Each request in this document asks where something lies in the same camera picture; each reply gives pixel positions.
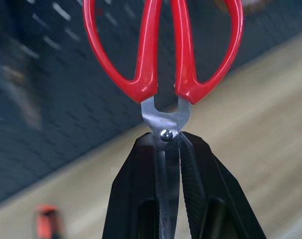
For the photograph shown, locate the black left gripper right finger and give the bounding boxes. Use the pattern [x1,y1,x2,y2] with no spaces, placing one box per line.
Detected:
[177,131,268,239]

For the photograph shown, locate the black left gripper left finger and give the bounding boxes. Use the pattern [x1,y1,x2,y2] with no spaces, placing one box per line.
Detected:
[101,132,164,239]

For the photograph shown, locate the red handled scissors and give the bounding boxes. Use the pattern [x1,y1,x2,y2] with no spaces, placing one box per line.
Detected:
[82,0,245,239]

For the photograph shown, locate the dark blue pegboard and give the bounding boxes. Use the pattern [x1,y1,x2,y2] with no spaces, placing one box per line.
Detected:
[0,0,302,207]

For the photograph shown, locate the orange and black tool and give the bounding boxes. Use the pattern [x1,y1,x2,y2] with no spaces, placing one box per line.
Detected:
[34,204,66,239]

